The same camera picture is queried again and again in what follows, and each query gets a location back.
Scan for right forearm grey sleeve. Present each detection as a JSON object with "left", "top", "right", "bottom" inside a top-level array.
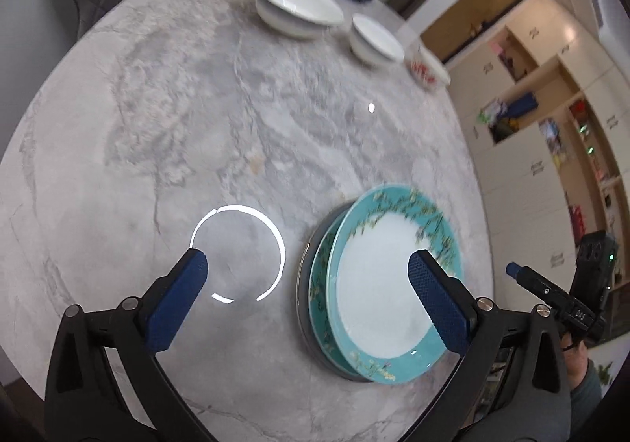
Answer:
[{"left": 569, "top": 359, "right": 602, "bottom": 436}]

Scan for large teal floral plate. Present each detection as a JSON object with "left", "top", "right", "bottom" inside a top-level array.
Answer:
[{"left": 326, "top": 185, "right": 463, "bottom": 385}]

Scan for large white bowl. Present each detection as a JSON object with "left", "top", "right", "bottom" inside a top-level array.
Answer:
[{"left": 255, "top": 0, "right": 345, "bottom": 40}]

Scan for grey rimmed white plate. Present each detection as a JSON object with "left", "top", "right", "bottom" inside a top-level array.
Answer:
[{"left": 295, "top": 200, "right": 369, "bottom": 383}]

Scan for medium white bowl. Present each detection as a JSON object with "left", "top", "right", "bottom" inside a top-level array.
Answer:
[{"left": 348, "top": 13, "right": 405, "bottom": 68}]

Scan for small red floral bowl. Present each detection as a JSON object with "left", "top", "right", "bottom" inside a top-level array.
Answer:
[{"left": 406, "top": 44, "right": 450, "bottom": 91}]

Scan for person's right hand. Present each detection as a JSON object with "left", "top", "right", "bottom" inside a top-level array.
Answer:
[{"left": 561, "top": 333, "right": 588, "bottom": 391}]

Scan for small teal floral plate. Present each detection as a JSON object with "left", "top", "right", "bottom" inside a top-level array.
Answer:
[{"left": 306, "top": 203, "right": 369, "bottom": 383}]

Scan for black right tracking camera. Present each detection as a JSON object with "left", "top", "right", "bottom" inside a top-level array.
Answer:
[{"left": 569, "top": 230, "right": 618, "bottom": 316}]

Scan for white wall cabinets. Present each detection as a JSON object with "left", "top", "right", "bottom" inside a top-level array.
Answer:
[{"left": 448, "top": 0, "right": 629, "bottom": 310}]

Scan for brown entrance door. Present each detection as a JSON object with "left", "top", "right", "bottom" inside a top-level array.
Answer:
[{"left": 421, "top": 0, "right": 524, "bottom": 64}]

